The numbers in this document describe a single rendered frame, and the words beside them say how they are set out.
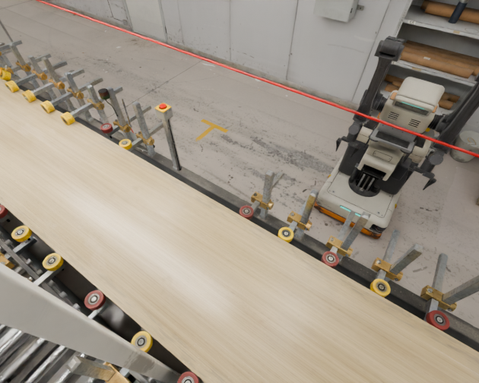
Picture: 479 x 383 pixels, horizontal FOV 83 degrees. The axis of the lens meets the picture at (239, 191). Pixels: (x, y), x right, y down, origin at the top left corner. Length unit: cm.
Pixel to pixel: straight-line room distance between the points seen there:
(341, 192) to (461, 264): 116
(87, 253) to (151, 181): 53
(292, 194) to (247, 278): 159
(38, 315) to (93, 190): 135
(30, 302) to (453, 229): 313
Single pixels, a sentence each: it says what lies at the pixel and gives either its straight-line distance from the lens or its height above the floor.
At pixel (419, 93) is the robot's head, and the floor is 135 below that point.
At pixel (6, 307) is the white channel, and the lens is 47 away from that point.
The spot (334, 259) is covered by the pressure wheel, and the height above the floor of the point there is 90.
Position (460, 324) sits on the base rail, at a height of 70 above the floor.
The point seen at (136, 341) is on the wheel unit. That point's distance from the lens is 133.
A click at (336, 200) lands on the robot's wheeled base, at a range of 251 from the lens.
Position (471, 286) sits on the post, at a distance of 154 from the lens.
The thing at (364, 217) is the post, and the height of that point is 114.
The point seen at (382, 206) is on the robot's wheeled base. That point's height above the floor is 28.
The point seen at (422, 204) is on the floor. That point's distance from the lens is 325.
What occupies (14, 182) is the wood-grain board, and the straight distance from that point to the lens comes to 212.
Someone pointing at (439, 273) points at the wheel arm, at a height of 83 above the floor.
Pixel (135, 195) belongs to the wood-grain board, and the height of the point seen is 90.
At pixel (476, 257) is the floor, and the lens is 316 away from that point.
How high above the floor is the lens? 215
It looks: 51 degrees down
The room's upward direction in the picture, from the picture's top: 1 degrees clockwise
